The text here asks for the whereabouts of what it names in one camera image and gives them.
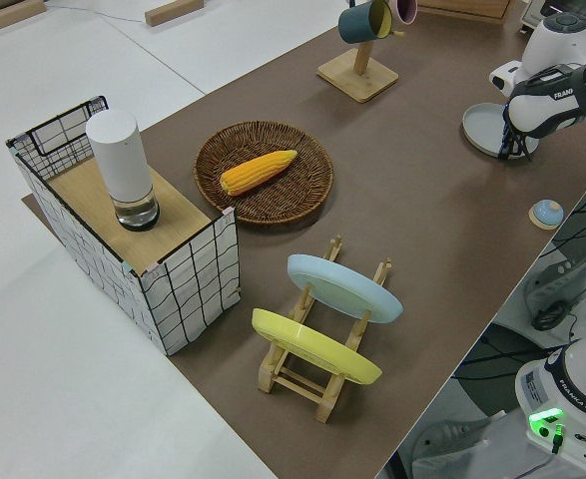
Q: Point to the gray round plate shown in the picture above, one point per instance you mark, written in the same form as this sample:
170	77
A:
482	127

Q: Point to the teal mug yellow inside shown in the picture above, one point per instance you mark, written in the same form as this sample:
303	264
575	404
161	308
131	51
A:
357	22

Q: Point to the wooden plate rack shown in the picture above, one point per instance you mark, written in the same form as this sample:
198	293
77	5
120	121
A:
297	386

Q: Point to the pink mug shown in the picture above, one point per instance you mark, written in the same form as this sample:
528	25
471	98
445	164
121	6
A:
405	10

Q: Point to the white toaster oven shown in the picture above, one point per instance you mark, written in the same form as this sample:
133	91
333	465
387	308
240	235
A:
532	12

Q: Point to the brown table cover sheet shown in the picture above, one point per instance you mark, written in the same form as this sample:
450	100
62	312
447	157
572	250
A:
422	224

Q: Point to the wooden drawer cabinet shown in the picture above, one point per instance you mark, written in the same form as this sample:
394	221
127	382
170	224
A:
462	7

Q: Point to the light blue plate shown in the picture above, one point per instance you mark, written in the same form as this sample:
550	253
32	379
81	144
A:
342	289

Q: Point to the yellow plate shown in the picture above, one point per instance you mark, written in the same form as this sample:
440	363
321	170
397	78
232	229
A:
312	346

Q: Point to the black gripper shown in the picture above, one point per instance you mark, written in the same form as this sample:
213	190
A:
506	117

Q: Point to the white cylinder bottle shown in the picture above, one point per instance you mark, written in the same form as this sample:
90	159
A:
120	159

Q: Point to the yellow corn cob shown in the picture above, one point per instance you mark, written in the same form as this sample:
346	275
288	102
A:
257	172

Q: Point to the brown wicker basket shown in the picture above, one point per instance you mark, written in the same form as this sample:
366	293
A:
282	199

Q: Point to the wooden mug tree stand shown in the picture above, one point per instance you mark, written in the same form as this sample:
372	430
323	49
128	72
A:
360	75

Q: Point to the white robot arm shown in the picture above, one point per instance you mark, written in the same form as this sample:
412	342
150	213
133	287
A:
547	107

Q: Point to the wooden block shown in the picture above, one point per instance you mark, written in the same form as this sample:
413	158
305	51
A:
173	11
8	15

